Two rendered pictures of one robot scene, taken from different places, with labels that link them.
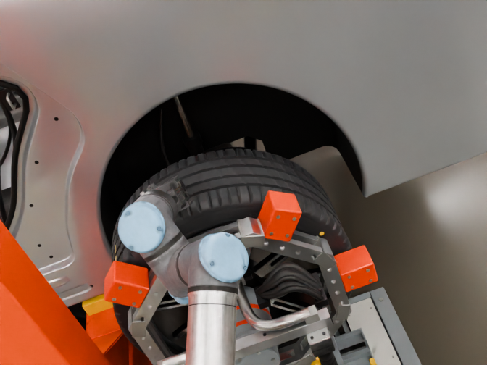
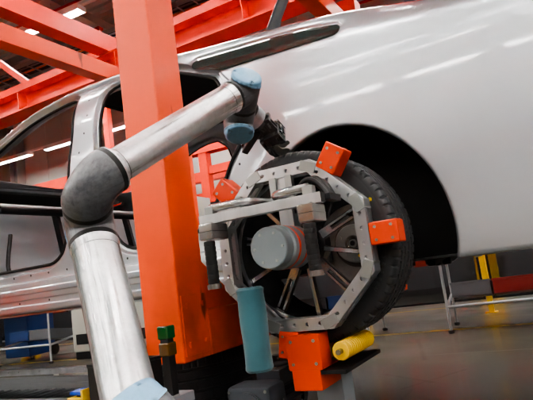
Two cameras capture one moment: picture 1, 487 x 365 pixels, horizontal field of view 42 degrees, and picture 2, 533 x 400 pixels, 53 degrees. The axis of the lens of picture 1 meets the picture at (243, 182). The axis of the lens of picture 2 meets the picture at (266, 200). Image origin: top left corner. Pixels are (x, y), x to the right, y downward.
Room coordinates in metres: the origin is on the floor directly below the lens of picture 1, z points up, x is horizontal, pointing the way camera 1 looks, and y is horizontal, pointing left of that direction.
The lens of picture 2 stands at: (-0.51, -0.54, 0.76)
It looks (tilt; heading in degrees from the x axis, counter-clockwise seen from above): 8 degrees up; 24
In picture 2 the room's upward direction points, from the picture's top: 8 degrees counter-clockwise
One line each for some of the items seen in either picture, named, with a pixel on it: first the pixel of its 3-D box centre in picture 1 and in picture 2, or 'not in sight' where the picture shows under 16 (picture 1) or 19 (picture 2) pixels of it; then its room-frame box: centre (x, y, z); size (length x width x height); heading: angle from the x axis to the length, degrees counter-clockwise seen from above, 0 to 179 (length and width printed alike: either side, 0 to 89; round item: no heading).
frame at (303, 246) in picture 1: (241, 311); (293, 247); (1.14, 0.13, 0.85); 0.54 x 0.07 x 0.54; 86
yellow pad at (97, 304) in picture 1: (105, 289); not in sight; (1.59, 0.56, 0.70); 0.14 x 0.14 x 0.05; 86
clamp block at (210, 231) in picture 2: not in sight; (213, 231); (0.94, 0.32, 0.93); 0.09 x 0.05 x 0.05; 176
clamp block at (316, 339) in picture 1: (317, 332); (312, 213); (0.92, -0.02, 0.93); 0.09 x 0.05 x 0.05; 176
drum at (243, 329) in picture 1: (246, 332); (284, 247); (1.07, 0.14, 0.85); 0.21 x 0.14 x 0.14; 176
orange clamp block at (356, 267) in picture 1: (355, 269); (386, 232); (1.12, -0.18, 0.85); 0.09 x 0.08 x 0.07; 86
